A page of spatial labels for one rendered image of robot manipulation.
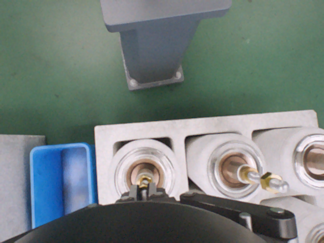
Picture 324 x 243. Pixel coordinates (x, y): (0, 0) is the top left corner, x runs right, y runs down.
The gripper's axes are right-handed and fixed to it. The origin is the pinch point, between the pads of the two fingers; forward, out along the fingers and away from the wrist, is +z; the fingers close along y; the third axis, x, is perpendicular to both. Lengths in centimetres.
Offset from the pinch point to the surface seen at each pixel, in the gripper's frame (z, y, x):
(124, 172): 9.9, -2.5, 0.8
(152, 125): 17.3, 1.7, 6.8
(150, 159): 10.0, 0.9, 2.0
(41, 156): 26.0, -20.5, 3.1
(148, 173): 7.3, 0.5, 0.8
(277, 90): 35, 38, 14
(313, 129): 10.4, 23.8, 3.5
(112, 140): 17.3, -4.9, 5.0
